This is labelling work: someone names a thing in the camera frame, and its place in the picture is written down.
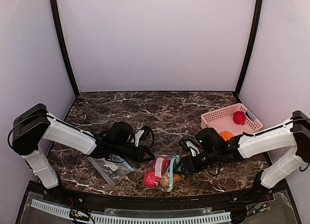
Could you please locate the red toy fruit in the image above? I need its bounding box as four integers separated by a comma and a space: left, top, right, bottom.
152, 157, 170, 174

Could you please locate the brown toy kiwi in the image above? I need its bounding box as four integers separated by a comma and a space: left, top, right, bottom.
159, 173, 184, 187

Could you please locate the large clear zip bag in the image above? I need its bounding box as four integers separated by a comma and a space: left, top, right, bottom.
144, 155, 183, 192

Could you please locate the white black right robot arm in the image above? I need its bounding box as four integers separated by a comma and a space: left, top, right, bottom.
172, 111, 310, 189

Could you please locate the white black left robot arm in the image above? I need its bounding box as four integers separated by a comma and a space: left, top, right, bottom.
7, 103, 155, 190

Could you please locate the small clear zip bag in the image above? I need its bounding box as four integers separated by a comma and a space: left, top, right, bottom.
88, 155, 135, 187

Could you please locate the orange toy fruit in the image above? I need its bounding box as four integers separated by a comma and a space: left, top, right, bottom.
219, 131, 234, 141

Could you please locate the pink plastic basket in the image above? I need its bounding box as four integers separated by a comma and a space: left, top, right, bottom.
201, 103, 263, 136

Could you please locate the red toy strawberry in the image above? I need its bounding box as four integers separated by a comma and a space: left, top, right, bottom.
233, 111, 246, 125

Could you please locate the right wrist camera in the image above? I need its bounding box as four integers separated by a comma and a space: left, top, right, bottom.
178, 139, 200, 157

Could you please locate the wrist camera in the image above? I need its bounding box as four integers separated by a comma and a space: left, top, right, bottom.
134, 126, 155, 147
178, 139, 200, 157

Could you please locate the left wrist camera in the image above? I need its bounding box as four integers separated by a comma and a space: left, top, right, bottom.
134, 126, 155, 147

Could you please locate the black front rail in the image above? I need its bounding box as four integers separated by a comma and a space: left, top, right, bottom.
35, 184, 266, 211

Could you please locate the white slotted cable duct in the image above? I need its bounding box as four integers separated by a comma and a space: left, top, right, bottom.
31, 199, 232, 224

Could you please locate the left black frame post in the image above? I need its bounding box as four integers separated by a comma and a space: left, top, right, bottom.
50, 0, 80, 97

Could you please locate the black frame post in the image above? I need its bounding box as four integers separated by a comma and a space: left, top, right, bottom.
50, 0, 80, 97
233, 0, 263, 102

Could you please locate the right black frame post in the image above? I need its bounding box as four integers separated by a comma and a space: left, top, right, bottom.
233, 0, 263, 102

